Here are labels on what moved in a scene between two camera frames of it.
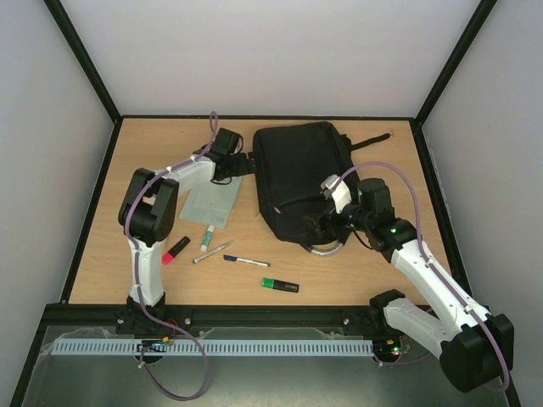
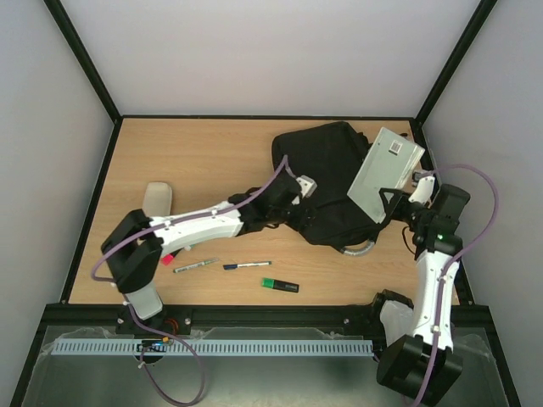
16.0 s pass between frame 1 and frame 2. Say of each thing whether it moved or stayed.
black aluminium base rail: stayed
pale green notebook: moved
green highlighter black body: stayed
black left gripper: moved
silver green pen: moved
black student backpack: moved
